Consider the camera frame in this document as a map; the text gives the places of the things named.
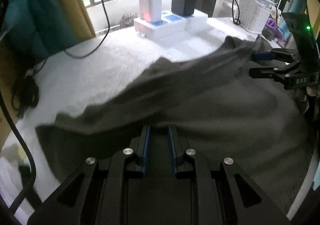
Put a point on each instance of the white perforated basket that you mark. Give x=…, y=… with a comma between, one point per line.
x=253, y=15

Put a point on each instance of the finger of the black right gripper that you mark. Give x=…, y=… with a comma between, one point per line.
x=278, y=54
x=272, y=73

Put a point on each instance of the dark grey t-shirt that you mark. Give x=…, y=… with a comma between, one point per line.
x=215, y=104

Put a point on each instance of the white charger plug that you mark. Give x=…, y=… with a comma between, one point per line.
x=150, y=10

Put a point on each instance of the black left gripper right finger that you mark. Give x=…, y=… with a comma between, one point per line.
x=223, y=195

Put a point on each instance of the black charger plug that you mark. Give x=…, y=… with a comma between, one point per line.
x=183, y=8

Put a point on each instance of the white power strip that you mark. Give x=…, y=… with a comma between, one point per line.
x=170, y=24

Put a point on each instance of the purple plush toy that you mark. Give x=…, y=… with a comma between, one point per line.
x=272, y=26

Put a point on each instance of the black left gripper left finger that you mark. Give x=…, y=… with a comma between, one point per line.
x=95, y=193

